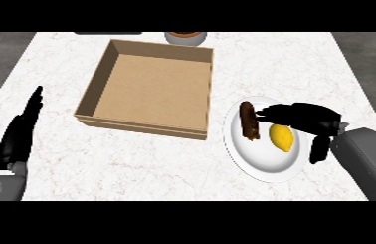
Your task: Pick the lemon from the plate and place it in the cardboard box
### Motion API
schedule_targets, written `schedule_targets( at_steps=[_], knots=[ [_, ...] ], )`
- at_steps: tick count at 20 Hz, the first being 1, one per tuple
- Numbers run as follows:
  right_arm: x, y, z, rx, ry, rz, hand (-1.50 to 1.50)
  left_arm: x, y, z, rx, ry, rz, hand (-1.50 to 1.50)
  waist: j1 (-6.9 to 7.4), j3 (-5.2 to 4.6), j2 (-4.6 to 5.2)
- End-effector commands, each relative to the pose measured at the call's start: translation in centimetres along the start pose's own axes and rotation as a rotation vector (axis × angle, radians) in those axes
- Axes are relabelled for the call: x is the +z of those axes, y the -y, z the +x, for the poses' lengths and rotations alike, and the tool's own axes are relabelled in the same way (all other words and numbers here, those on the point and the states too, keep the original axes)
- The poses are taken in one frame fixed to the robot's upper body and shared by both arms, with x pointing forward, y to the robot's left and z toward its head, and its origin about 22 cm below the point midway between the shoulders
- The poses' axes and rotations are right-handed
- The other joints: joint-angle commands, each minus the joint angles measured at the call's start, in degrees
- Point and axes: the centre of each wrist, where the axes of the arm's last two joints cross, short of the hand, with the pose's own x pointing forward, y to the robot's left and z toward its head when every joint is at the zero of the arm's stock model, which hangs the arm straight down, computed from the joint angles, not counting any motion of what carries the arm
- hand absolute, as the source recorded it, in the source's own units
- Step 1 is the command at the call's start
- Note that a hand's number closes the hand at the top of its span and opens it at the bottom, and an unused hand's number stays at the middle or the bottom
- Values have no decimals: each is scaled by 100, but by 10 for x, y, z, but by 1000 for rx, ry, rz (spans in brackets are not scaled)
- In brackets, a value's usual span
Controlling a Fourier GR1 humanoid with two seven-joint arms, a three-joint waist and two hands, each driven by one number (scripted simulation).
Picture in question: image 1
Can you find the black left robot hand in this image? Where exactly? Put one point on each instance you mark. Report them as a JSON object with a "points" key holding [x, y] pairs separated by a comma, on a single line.
{"points": [[20, 135]]}

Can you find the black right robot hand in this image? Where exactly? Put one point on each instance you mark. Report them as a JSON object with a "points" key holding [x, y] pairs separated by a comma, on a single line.
{"points": [[306, 117]]}

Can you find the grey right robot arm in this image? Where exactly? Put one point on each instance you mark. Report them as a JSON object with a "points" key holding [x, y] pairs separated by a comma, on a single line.
{"points": [[356, 155]]}

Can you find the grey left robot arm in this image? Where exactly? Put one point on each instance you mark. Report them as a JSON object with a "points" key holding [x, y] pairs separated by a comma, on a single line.
{"points": [[12, 181]]}

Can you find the yellow lemon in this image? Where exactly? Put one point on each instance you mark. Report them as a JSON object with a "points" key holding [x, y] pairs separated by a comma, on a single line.
{"points": [[282, 137]]}

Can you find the white plate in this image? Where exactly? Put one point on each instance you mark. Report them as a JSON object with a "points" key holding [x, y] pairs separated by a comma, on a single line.
{"points": [[264, 145]]}

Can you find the open cardboard box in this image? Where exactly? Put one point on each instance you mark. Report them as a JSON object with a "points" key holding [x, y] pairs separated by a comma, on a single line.
{"points": [[149, 88]]}

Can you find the brown elongated pastry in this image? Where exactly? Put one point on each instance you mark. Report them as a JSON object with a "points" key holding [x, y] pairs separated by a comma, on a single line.
{"points": [[248, 121]]}

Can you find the grey bowl with brown contents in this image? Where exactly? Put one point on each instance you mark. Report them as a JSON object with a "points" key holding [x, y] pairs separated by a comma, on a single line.
{"points": [[185, 37]]}

